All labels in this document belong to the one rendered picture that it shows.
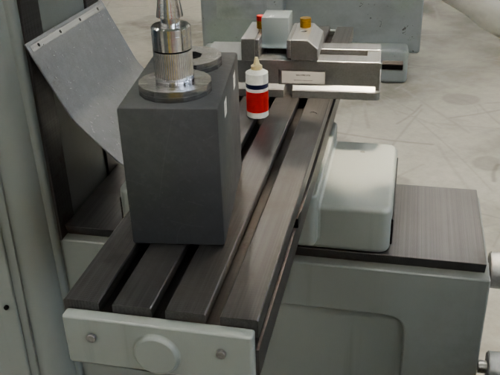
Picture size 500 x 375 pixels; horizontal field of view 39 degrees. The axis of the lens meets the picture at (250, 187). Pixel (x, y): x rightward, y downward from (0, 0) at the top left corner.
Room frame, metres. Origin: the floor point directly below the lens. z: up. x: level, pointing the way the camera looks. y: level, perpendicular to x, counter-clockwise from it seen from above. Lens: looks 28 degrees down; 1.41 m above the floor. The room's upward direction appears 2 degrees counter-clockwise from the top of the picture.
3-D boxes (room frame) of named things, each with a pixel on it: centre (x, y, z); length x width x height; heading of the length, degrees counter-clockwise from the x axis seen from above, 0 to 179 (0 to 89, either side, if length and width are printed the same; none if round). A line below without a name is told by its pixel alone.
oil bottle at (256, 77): (1.20, -0.02, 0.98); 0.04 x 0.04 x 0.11
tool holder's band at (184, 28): (0.83, 0.09, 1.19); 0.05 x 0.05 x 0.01
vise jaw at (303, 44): (1.35, -0.12, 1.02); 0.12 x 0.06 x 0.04; 169
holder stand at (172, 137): (0.87, 0.08, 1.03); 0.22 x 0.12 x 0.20; 174
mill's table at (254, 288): (1.22, -0.03, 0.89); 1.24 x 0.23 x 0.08; 167
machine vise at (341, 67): (1.36, -0.09, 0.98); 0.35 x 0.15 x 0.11; 79
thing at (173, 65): (0.83, 0.09, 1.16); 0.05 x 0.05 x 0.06
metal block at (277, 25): (1.36, -0.06, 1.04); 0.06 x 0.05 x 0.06; 169
